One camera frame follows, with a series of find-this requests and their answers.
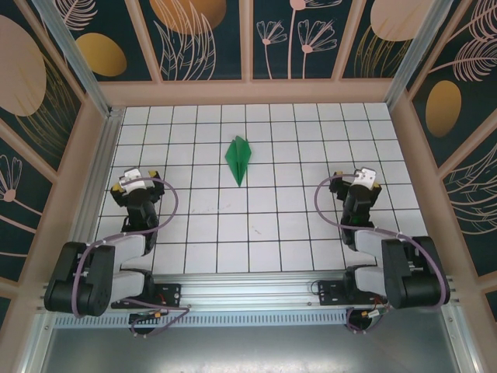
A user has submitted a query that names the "metal sheet panel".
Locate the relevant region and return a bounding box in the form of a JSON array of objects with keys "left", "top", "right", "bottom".
[{"left": 23, "top": 305, "right": 481, "bottom": 373}]

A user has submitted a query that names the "aluminium side rail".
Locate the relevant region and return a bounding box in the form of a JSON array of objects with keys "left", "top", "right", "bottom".
[{"left": 68, "top": 107, "right": 126, "bottom": 260}]

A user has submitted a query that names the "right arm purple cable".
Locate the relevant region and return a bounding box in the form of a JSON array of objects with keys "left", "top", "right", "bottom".
[{"left": 315, "top": 173, "right": 452, "bottom": 335}]

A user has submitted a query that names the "green paper sheet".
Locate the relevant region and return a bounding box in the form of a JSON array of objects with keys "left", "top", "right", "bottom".
[{"left": 224, "top": 134, "right": 255, "bottom": 188}]

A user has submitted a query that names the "aluminium mounting rail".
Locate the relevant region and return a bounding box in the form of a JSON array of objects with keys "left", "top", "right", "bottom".
[{"left": 36, "top": 271, "right": 463, "bottom": 312}]

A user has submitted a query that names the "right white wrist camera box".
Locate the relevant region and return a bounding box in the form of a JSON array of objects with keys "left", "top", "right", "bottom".
[{"left": 350, "top": 166, "right": 378, "bottom": 191}]

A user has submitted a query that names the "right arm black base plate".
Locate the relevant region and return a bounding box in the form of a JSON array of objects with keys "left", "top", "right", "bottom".
[{"left": 317, "top": 280, "right": 350, "bottom": 308}]

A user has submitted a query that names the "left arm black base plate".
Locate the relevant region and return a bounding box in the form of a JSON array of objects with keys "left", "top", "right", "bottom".
[{"left": 149, "top": 282, "right": 183, "bottom": 310}]

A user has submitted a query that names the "aluminium frame post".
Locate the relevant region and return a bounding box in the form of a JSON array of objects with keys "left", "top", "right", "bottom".
[
  {"left": 384, "top": 0, "right": 456, "bottom": 114},
  {"left": 32, "top": 0, "right": 114, "bottom": 118}
]

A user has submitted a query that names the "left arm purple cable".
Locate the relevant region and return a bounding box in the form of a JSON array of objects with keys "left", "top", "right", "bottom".
[{"left": 72, "top": 176, "right": 191, "bottom": 339}]

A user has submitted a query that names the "slotted grey cable duct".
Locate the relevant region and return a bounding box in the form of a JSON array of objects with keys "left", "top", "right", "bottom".
[{"left": 54, "top": 309, "right": 447, "bottom": 328}]

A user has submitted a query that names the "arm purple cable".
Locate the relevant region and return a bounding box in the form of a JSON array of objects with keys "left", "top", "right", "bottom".
[
  {"left": 315, "top": 173, "right": 452, "bottom": 335},
  {"left": 72, "top": 176, "right": 191, "bottom": 339}
]

